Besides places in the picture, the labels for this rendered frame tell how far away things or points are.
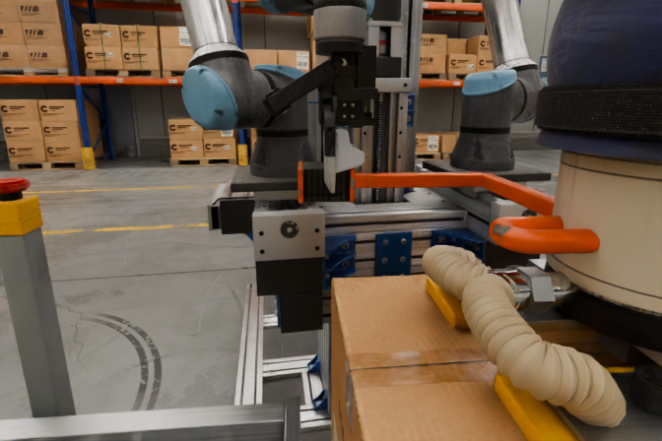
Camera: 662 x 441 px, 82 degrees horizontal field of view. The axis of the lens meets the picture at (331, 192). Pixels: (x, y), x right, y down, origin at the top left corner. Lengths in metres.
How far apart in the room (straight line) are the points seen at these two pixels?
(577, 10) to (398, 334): 0.36
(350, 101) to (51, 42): 7.80
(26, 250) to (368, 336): 0.77
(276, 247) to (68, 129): 7.62
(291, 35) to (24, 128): 5.24
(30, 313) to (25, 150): 7.59
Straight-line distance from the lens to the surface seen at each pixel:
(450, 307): 0.48
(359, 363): 0.42
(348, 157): 0.55
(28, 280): 1.04
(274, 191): 0.81
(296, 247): 0.73
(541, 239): 0.38
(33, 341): 1.11
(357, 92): 0.55
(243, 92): 0.74
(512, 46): 1.13
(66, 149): 8.30
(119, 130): 9.25
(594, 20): 0.39
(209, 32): 0.79
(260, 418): 0.88
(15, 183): 1.00
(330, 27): 0.56
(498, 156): 0.97
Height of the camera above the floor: 1.20
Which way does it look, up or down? 14 degrees down
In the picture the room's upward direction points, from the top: straight up
